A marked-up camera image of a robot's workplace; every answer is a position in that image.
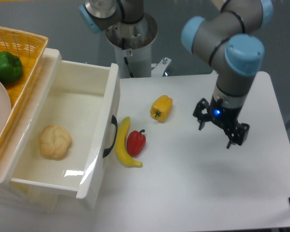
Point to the white open upper drawer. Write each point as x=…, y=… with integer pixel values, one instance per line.
x=62, y=101

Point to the black drawer handle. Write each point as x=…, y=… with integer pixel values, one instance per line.
x=112, y=136

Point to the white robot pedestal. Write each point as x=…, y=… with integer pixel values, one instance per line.
x=132, y=44

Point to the round beige bread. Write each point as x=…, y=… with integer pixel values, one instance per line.
x=54, y=142

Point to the white drawer cabinet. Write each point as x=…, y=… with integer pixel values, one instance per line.
x=36, y=195

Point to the yellow woven basket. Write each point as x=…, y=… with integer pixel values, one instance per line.
x=28, y=47

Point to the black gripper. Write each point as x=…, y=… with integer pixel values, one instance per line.
x=225, y=118

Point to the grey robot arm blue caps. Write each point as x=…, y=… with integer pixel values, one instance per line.
x=225, y=43

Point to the red bell pepper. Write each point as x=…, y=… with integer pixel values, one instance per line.
x=135, y=142

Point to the green bell pepper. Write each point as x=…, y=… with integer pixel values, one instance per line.
x=6, y=67

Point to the white table mounting bracket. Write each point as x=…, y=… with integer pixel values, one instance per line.
x=160, y=69

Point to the yellow bell pepper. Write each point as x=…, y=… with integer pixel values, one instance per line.
x=161, y=108

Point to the yellow banana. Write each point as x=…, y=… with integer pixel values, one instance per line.
x=120, y=145

